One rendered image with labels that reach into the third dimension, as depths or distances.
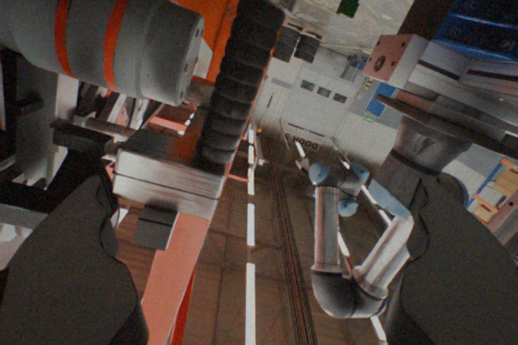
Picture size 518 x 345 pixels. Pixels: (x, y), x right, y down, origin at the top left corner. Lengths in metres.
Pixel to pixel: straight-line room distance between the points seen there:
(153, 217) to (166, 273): 1.00
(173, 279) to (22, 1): 1.07
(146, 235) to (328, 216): 0.73
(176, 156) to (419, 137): 0.55
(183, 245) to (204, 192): 0.89
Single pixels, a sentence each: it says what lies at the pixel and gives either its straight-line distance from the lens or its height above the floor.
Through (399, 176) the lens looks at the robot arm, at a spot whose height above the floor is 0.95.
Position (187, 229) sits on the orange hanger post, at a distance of 1.07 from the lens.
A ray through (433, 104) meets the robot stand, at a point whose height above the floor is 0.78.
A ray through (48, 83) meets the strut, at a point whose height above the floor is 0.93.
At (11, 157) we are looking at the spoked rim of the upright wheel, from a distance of 0.58.
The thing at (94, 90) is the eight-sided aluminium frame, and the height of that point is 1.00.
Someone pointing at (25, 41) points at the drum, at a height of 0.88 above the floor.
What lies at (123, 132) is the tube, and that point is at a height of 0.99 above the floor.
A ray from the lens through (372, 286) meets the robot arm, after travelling 0.96.
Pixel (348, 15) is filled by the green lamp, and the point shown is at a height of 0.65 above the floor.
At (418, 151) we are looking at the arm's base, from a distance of 0.68.
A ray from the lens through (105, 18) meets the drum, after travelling 0.36.
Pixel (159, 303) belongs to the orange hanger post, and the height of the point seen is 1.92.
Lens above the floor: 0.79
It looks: 21 degrees up
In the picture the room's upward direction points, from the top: 158 degrees counter-clockwise
